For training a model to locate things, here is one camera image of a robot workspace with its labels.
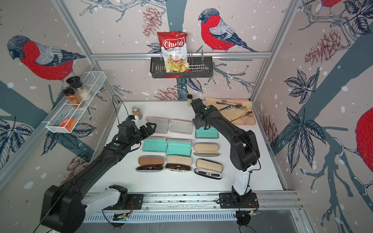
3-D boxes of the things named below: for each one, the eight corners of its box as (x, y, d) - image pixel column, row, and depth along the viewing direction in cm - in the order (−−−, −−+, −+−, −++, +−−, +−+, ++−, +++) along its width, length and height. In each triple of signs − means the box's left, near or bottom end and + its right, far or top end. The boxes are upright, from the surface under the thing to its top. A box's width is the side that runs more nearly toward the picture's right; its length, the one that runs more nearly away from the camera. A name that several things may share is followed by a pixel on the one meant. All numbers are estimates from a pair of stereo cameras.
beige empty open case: (193, 158, 91) (193, 155, 87) (193, 145, 96) (193, 142, 93) (219, 158, 91) (220, 155, 87) (217, 145, 96) (218, 142, 93)
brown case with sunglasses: (137, 173, 85) (134, 171, 81) (140, 157, 91) (138, 154, 88) (163, 173, 85) (161, 171, 81) (164, 157, 91) (164, 154, 88)
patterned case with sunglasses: (165, 172, 83) (164, 170, 81) (167, 157, 89) (166, 155, 87) (192, 172, 83) (192, 170, 81) (192, 157, 89) (192, 155, 87)
